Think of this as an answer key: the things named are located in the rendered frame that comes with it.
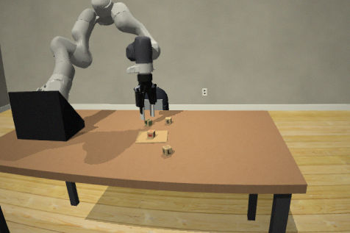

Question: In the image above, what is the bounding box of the tan square mat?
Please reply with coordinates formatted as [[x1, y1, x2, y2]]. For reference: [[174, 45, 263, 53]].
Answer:
[[135, 131, 168, 143]]

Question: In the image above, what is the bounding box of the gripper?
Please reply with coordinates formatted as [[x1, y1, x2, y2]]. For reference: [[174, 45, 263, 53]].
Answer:
[[134, 74, 157, 120]]

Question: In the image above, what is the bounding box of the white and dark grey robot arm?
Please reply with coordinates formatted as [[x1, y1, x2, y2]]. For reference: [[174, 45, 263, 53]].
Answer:
[[37, 0, 160, 100]]

